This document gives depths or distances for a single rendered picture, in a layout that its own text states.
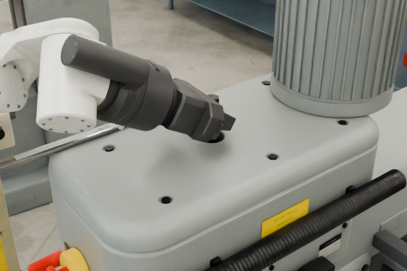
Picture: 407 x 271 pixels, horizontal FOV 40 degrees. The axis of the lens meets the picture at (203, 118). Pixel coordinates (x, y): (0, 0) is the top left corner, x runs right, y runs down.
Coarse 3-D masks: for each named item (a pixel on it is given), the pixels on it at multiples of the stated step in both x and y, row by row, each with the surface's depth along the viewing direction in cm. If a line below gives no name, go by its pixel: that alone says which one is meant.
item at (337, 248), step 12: (336, 228) 90; (348, 228) 92; (324, 240) 89; (336, 240) 91; (348, 240) 94; (300, 252) 86; (312, 252) 88; (324, 252) 90; (336, 252) 93; (276, 264) 83; (288, 264) 85; (300, 264) 87
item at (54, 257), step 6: (54, 252) 86; (60, 252) 85; (42, 258) 85; (48, 258) 84; (54, 258) 85; (30, 264) 84; (36, 264) 84; (42, 264) 84; (48, 264) 84; (54, 264) 85; (60, 264) 85; (30, 270) 83; (36, 270) 83; (42, 270) 84
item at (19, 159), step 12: (84, 132) 80; (96, 132) 80; (108, 132) 81; (48, 144) 78; (60, 144) 78; (72, 144) 78; (12, 156) 75; (24, 156) 75; (36, 156) 75; (0, 168) 73
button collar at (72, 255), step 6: (66, 252) 74; (72, 252) 74; (78, 252) 74; (60, 258) 76; (66, 258) 74; (72, 258) 73; (78, 258) 74; (66, 264) 74; (72, 264) 73; (78, 264) 73; (84, 264) 73; (72, 270) 73; (78, 270) 73; (84, 270) 73
